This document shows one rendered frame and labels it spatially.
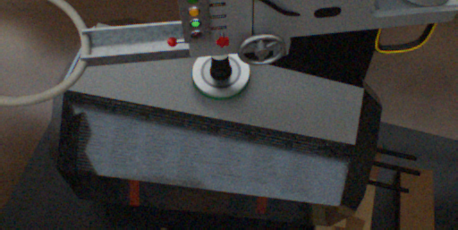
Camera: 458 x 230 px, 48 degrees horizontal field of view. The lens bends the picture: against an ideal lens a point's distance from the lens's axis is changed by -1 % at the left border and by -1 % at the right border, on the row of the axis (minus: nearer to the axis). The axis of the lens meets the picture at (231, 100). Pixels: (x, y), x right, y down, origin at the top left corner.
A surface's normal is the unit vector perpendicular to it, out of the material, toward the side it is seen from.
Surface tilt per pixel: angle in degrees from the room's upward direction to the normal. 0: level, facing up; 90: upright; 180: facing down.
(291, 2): 90
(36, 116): 0
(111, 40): 2
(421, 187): 0
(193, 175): 45
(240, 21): 90
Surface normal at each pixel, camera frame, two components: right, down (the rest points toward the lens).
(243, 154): -0.17, 0.22
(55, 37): -0.02, -0.52
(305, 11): 0.11, 0.85
